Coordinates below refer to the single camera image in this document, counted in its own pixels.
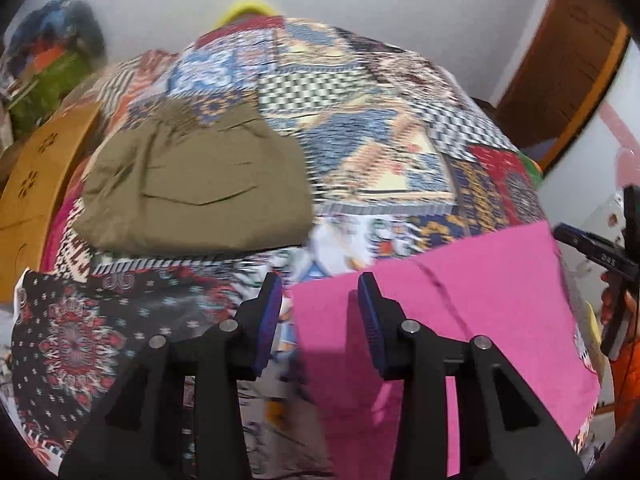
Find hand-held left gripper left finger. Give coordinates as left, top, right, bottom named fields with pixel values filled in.
left=59, top=272, right=285, bottom=480

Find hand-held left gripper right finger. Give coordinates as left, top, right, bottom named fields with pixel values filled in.
left=357, top=271, right=586, bottom=480

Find green storage bag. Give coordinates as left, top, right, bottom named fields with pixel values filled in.
left=6, top=52, right=103, bottom=135

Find person's right hand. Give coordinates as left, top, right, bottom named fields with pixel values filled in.
left=600, top=269, right=640, bottom=327

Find wooden board with flower cutouts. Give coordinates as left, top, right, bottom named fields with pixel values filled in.
left=0, top=105, right=107, bottom=304

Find olive green pants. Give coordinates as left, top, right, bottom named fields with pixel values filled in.
left=74, top=96, right=316, bottom=257

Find patchwork printed blanket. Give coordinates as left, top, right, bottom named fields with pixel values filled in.
left=10, top=15, right=617, bottom=480

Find yellow foam tube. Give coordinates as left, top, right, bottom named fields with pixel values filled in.
left=215, top=1, right=277, bottom=29

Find brown wooden door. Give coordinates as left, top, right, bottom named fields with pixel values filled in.
left=492, top=0, right=632, bottom=172

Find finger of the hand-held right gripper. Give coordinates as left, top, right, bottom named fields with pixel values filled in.
left=553, top=223, right=640, bottom=281

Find striped cloth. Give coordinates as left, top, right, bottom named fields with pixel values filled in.
left=92, top=49, right=182, bottom=108

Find pink pants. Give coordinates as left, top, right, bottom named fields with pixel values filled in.
left=287, top=220, right=602, bottom=480

